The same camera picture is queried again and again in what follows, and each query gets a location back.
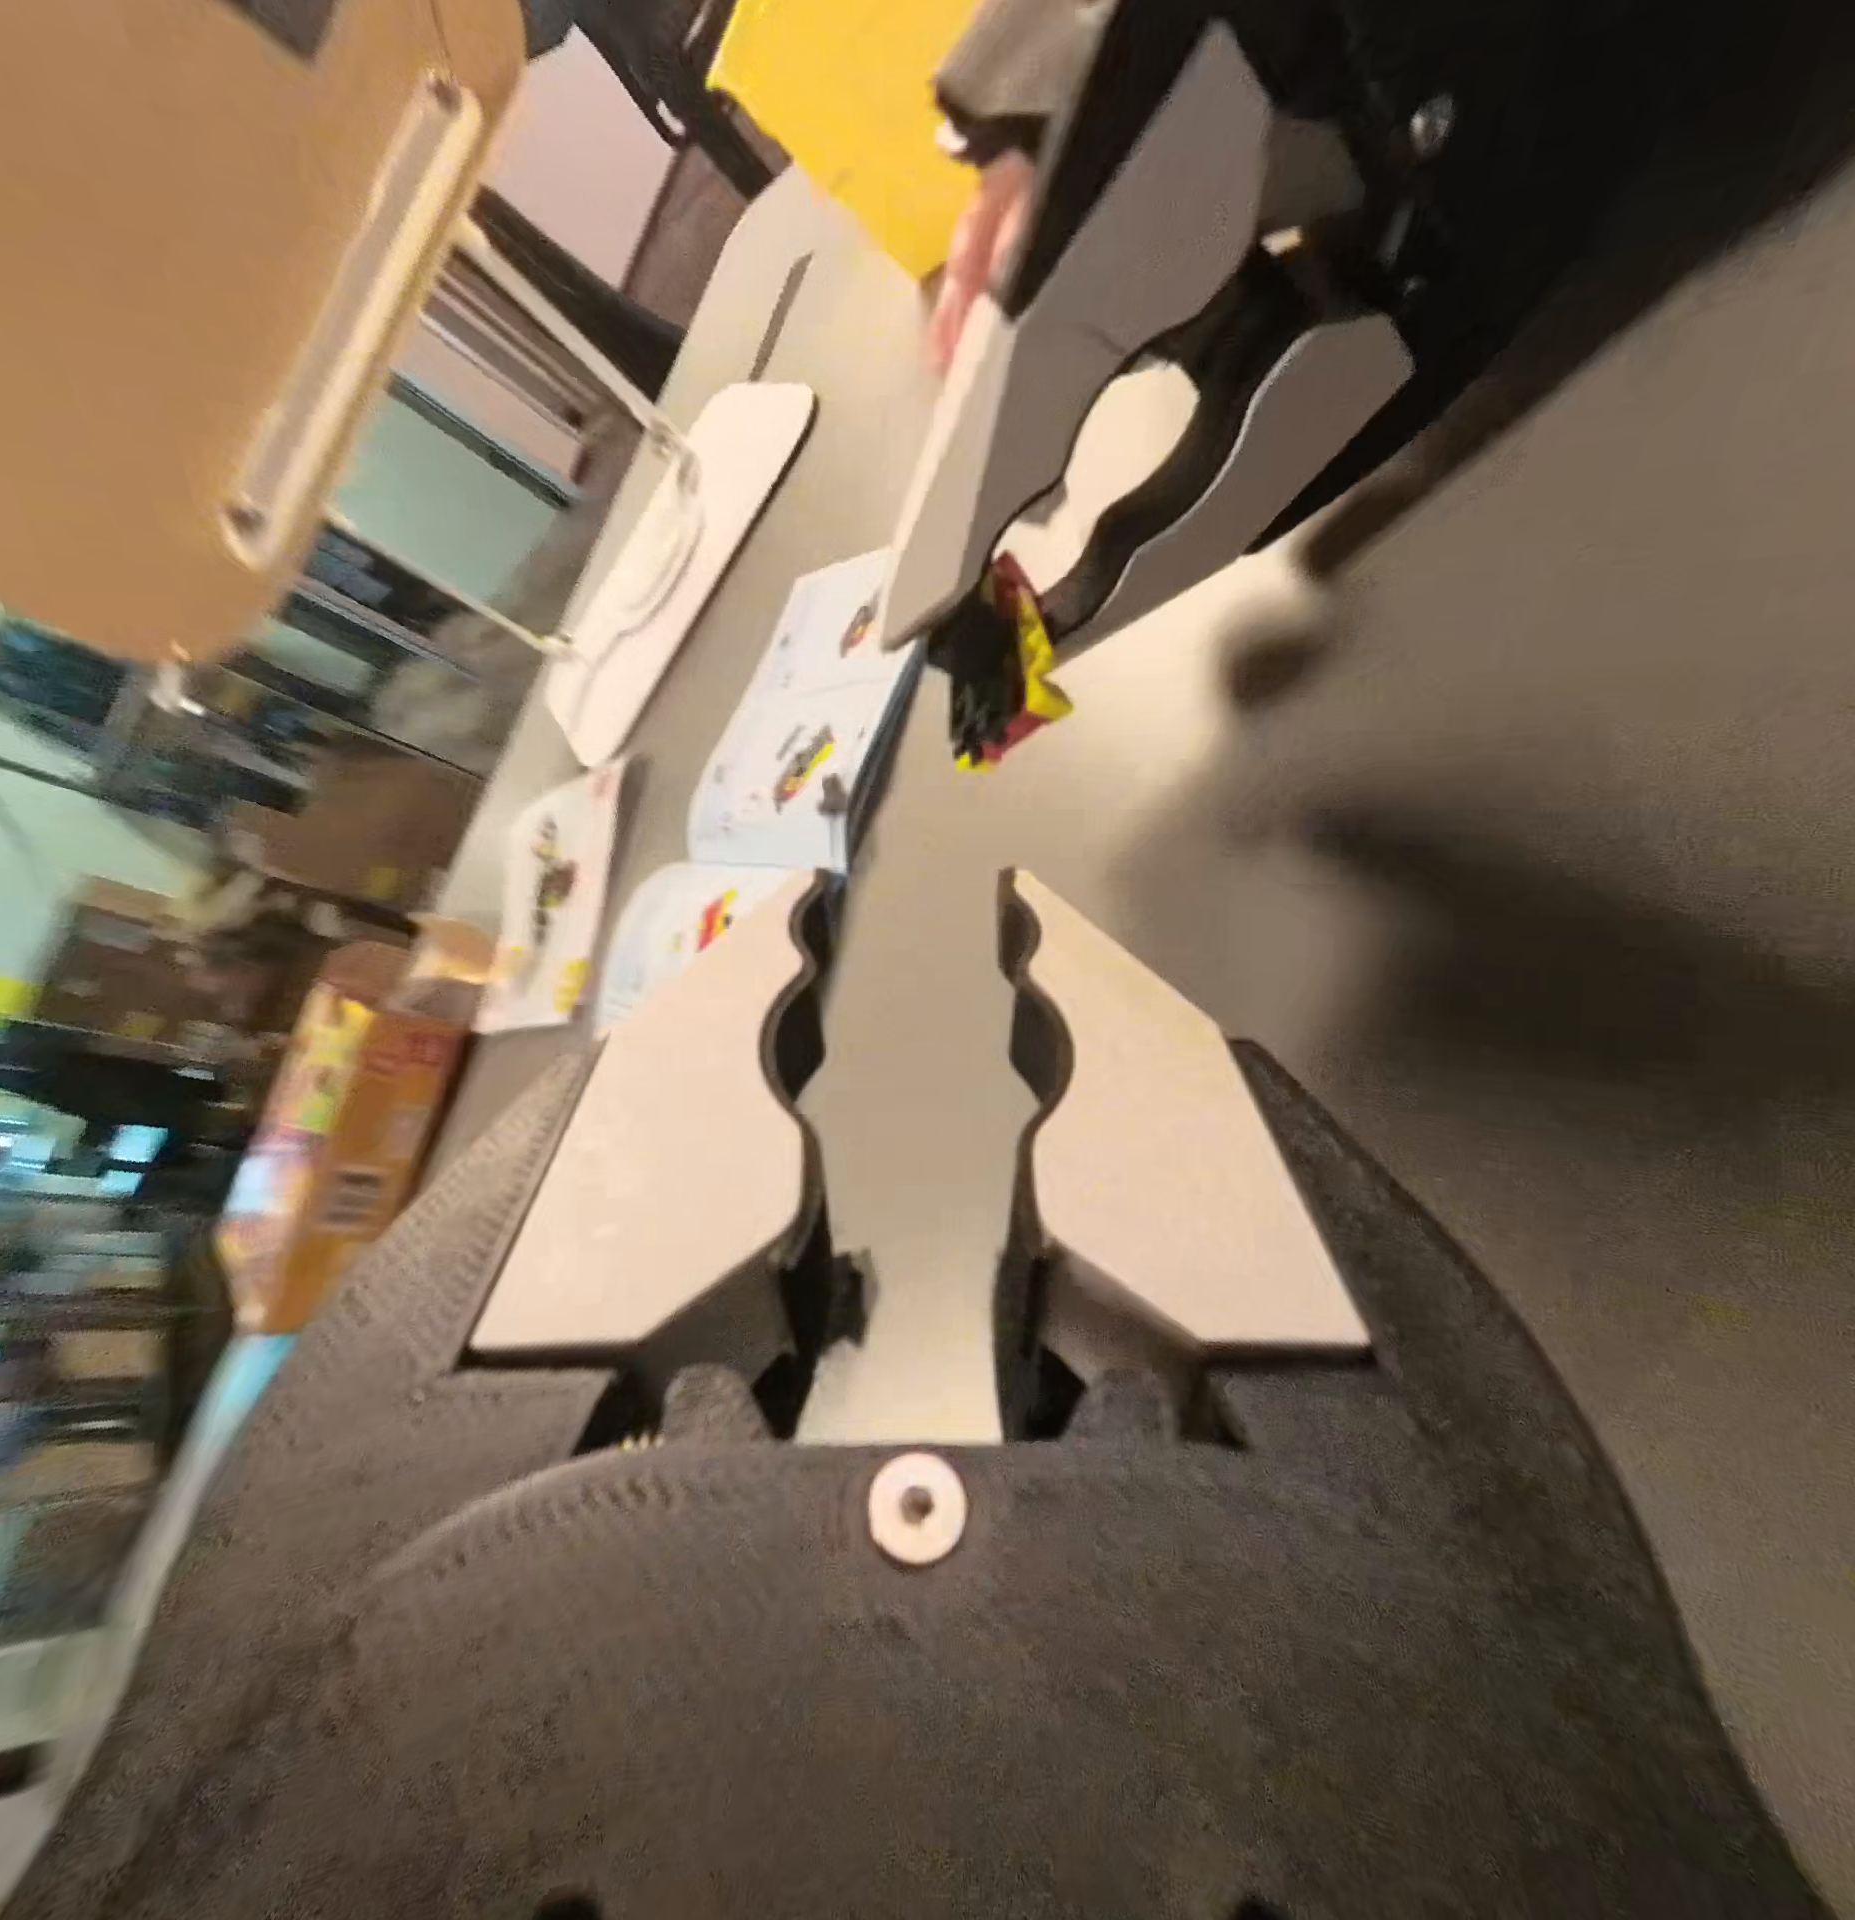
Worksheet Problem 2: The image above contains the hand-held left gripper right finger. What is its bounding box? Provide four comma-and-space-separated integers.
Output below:
994, 866, 1376, 1361

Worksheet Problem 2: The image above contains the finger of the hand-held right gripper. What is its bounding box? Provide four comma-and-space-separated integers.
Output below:
882, 19, 1276, 651
1037, 311, 1419, 647

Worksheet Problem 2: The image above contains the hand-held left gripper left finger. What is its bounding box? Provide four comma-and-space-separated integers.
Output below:
466, 866, 841, 1361

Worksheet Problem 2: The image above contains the yellow plastic bin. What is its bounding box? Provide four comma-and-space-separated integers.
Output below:
706, 0, 1017, 279

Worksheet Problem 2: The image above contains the red yellow lego model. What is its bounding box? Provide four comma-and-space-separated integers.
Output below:
928, 552, 1076, 773

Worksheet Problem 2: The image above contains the orange cardboard lego box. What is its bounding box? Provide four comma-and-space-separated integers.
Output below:
214, 938, 495, 1337

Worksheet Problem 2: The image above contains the person's right hand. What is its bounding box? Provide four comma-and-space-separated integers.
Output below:
924, 158, 1037, 378

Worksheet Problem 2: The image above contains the closed instruction booklet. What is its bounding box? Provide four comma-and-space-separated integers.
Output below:
477, 758, 635, 1036

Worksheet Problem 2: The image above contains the open instruction booklet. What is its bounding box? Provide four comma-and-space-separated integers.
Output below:
597, 548, 930, 1036

